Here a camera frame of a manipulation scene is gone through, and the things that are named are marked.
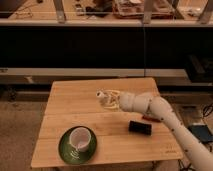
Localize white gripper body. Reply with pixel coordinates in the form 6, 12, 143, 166
119, 92, 136, 112

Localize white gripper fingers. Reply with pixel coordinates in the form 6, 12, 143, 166
107, 90, 120, 109

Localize clear plastic bottle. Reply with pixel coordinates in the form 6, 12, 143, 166
96, 90, 117, 110

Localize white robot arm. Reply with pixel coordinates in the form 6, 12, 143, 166
110, 90, 213, 171

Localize red brown elongated object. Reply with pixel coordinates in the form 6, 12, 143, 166
142, 115, 160, 122

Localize black rectangular block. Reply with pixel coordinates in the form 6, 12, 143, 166
129, 121, 152, 135

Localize wooden table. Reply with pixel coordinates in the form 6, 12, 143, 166
31, 78, 183, 171

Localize white cup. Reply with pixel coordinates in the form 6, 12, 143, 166
69, 127, 91, 152

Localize green round plate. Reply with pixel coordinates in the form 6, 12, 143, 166
58, 126, 97, 165

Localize black box on shelf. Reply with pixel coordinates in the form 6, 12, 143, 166
185, 55, 213, 83

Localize blue box on floor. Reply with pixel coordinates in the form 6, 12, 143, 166
188, 125, 213, 144

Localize black cable on floor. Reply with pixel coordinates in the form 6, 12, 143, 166
201, 102, 213, 118

